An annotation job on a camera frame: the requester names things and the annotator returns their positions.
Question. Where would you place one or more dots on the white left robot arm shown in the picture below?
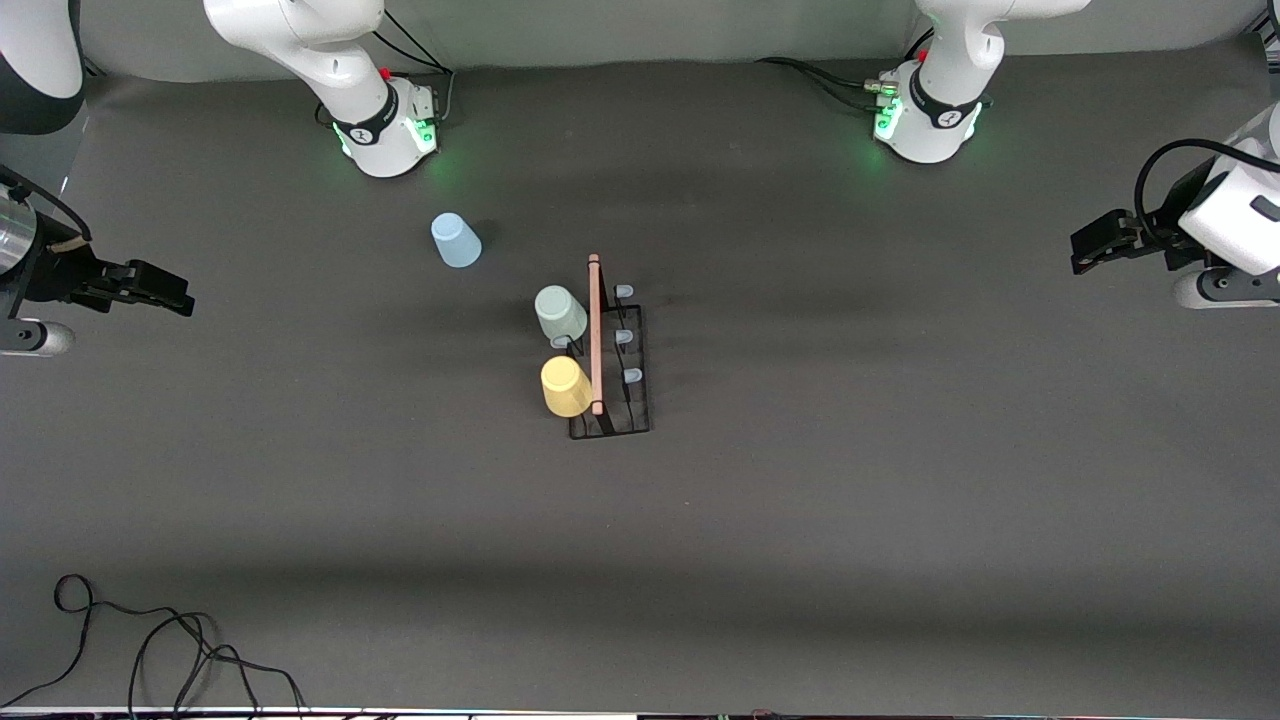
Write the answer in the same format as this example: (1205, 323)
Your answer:
(940, 100)

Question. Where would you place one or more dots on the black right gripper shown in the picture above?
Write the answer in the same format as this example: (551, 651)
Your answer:
(52, 272)

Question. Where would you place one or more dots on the pale green plastic cup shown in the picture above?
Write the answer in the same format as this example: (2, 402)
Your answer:
(560, 312)

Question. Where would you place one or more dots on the dark grey table mat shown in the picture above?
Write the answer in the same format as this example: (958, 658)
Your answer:
(800, 500)

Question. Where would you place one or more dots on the yellow plastic cup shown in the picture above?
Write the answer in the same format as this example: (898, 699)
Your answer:
(567, 388)

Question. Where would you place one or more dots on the light blue plastic cup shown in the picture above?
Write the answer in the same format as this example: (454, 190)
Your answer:
(456, 242)

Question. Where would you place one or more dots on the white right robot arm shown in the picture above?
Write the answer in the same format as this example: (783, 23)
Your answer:
(340, 60)

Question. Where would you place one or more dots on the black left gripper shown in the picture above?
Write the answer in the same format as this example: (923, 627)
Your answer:
(1163, 235)

